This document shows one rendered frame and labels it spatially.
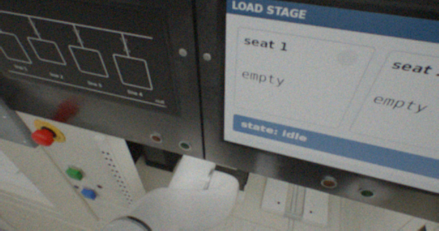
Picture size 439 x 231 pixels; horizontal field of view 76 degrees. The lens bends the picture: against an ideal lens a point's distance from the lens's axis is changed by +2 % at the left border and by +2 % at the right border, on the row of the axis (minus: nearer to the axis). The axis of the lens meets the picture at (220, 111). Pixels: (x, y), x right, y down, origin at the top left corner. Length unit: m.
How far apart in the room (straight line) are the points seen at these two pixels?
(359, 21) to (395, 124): 0.13
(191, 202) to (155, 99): 0.22
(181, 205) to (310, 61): 0.34
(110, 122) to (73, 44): 0.15
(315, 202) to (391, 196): 0.60
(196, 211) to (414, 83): 0.39
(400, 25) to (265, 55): 0.11
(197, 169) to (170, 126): 0.24
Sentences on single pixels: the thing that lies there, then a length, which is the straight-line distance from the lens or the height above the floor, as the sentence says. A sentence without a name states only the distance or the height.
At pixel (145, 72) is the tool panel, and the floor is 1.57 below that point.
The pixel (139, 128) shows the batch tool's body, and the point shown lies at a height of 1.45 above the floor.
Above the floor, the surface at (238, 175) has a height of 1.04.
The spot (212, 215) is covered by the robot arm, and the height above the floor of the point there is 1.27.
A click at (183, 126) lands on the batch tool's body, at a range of 0.41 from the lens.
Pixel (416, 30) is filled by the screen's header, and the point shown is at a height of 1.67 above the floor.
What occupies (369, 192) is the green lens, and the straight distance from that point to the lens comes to 0.44.
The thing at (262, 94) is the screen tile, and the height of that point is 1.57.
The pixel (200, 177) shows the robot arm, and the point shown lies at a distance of 0.63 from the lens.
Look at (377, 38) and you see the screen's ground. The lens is 0.28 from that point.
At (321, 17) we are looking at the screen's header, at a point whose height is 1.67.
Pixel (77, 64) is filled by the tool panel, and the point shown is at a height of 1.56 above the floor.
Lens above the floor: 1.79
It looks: 46 degrees down
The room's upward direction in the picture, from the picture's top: straight up
